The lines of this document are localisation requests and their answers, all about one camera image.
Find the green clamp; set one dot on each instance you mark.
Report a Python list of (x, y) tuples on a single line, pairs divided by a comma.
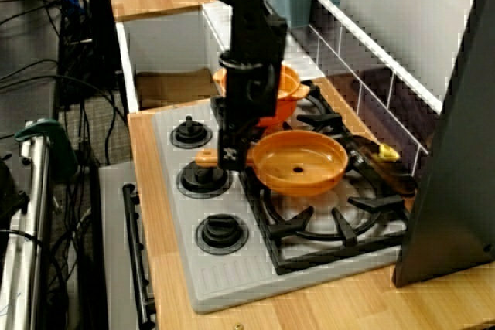
[(62, 144)]

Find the glass lid with yellow knob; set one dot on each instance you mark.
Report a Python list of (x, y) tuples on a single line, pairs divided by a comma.
[(388, 152)]

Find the black computer tower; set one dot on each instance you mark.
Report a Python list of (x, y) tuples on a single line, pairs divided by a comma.
[(102, 36)]

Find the grey toy stove top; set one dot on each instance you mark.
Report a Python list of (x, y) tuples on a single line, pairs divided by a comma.
[(232, 279)]

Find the wooden countertop board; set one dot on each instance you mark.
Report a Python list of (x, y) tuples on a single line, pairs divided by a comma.
[(348, 307)]

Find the black side panel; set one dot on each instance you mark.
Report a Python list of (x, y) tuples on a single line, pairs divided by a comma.
[(444, 191)]

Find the dark tile backsplash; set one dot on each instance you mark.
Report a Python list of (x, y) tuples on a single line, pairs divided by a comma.
[(386, 106)]

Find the grey toy oven cabinet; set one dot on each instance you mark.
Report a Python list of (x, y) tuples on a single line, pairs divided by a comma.
[(114, 229)]

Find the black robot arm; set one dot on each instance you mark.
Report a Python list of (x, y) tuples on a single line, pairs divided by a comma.
[(251, 24)]

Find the black equipment box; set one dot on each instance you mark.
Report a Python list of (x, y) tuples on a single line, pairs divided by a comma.
[(9, 191)]

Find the orange plastic toy pot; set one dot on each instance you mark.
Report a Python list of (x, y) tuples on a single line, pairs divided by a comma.
[(288, 90)]

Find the aluminium frame rail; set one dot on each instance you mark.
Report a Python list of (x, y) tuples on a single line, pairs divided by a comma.
[(23, 268)]

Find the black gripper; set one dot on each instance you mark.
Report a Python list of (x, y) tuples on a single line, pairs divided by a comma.
[(241, 90)]

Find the black stove knob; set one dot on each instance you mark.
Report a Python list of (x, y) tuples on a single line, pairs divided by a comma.
[(201, 185), (221, 235), (190, 135)]

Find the black burner grate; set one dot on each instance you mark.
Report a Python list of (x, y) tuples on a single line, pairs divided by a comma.
[(377, 203)]

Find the orange plastic toy frying pan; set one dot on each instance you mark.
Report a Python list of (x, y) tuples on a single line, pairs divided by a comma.
[(282, 160)]

